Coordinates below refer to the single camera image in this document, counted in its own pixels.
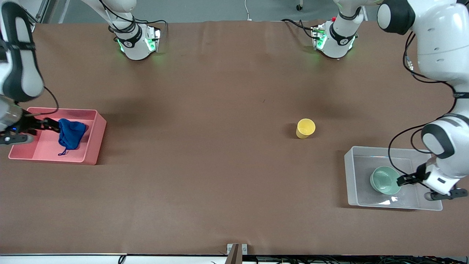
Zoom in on pink plastic box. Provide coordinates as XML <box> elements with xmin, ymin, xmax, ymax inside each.
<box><xmin>8</xmin><ymin>107</ymin><xmax>107</xmax><ymax>166</ymax></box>

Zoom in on green ceramic bowl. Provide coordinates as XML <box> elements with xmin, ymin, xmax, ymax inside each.
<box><xmin>369</xmin><ymin>166</ymin><xmax>402</xmax><ymax>195</ymax></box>

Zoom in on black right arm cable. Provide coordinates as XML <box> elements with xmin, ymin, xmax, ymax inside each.
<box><xmin>23</xmin><ymin>85</ymin><xmax>60</xmax><ymax>117</ymax></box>

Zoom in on aluminium frame profile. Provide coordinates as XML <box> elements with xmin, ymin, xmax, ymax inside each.
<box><xmin>20</xmin><ymin>0</ymin><xmax>51</xmax><ymax>33</ymax></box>

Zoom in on black base cable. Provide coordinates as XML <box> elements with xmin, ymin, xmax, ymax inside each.
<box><xmin>281</xmin><ymin>18</ymin><xmax>317</xmax><ymax>39</ymax></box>

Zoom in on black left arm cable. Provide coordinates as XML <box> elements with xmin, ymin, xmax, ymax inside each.
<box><xmin>387</xmin><ymin>31</ymin><xmax>459</xmax><ymax>177</ymax></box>

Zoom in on clear plastic bin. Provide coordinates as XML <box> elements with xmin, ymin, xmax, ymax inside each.
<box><xmin>344</xmin><ymin>146</ymin><xmax>443</xmax><ymax>212</ymax></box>

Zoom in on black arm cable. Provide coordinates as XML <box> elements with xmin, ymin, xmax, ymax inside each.
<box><xmin>387</xmin><ymin>31</ymin><xmax>459</xmax><ymax>177</ymax></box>
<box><xmin>23</xmin><ymin>85</ymin><xmax>60</xmax><ymax>117</ymax></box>

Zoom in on white table edge rail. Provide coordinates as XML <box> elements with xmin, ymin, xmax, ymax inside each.
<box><xmin>0</xmin><ymin>253</ymin><xmax>228</xmax><ymax>264</ymax></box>

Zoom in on metal table bracket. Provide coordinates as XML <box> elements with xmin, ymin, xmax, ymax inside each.
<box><xmin>226</xmin><ymin>243</ymin><xmax>248</xmax><ymax>264</ymax></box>

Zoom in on brown table cover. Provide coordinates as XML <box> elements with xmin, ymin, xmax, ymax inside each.
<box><xmin>0</xmin><ymin>20</ymin><xmax>469</xmax><ymax>256</ymax></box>

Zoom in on blue cloth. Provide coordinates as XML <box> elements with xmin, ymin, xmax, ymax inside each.
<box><xmin>58</xmin><ymin>118</ymin><xmax>88</xmax><ymax>156</ymax></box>

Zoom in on yellow plastic cup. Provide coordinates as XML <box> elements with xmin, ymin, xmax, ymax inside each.
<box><xmin>296</xmin><ymin>118</ymin><xmax>316</xmax><ymax>139</ymax></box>

